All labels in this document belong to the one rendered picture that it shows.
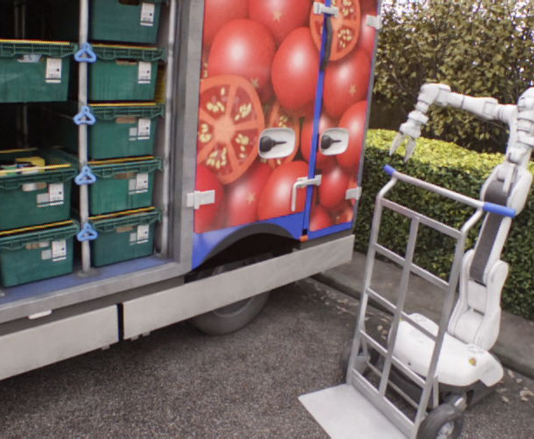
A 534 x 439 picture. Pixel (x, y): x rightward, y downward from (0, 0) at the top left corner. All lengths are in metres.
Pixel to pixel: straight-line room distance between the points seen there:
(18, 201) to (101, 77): 0.66
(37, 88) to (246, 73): 1.04
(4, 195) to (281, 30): 1.62
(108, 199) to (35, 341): 0.74
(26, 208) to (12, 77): 0.57
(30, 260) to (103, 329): 0.48
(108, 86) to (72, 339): 1.19
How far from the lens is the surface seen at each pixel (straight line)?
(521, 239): 3.86
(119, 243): 2.55
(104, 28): 2.35
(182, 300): 2.69
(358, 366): 2.88
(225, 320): 3.15
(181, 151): 2.43
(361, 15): 3.31
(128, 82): 2.41
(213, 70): 2.46
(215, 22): 2.46
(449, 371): 2.63
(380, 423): 2.67
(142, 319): 2.60
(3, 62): 2.19
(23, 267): 2.40
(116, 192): 2.47
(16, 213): 2.30
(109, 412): 2.63
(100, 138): 2.37
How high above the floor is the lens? 1.68
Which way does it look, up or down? 16 degrees down
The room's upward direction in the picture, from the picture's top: 5 degrees clockwise
